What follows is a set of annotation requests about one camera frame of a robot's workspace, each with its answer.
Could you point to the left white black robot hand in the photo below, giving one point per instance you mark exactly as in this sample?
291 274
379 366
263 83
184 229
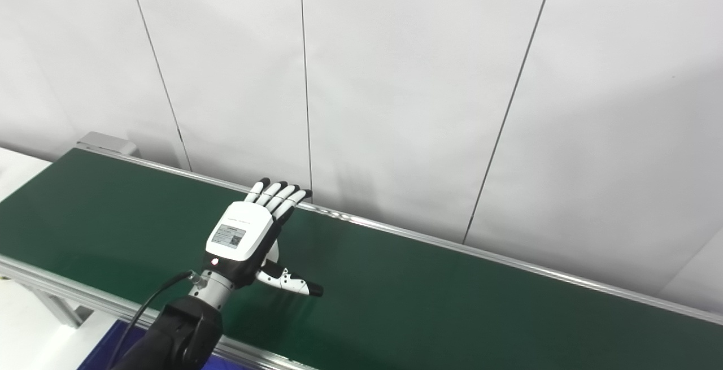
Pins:
237 234

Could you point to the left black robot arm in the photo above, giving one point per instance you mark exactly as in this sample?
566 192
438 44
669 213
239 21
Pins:
181 327

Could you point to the grey conveyor end housing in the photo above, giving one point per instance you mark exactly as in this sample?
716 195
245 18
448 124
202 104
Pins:
110 143

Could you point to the blue plastic bin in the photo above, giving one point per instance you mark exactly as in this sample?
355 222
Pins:
121 344

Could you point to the aluminium conveyor support leg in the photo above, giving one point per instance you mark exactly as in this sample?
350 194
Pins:
59 308

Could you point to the green conveyor belt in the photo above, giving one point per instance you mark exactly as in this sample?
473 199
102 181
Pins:
423 302

